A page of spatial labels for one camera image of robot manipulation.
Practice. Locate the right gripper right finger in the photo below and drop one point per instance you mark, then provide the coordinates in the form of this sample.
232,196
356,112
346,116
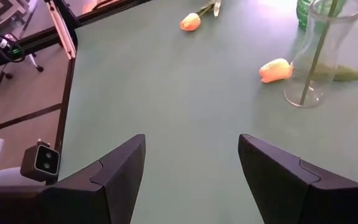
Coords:
278,186

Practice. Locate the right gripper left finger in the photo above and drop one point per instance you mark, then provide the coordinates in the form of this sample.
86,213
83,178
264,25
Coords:
117,186

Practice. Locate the peach artificial tulip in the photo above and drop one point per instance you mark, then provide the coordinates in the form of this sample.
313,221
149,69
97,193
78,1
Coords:
273,71
190,22
316,56

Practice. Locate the clear glass vase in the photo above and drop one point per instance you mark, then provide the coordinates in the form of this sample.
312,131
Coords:
337,37

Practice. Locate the green glass vase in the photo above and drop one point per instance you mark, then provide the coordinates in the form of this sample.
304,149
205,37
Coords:
303,14

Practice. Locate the green table mat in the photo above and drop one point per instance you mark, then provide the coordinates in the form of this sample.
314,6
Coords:
182,93

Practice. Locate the white office chair base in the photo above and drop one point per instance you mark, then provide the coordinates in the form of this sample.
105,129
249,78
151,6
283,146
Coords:
33,61

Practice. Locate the small table-level camera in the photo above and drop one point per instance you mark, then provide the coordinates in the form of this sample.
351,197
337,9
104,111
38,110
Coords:
42,161

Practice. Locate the black aluminium table frame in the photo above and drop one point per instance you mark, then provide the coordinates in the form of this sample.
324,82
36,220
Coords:
67,15

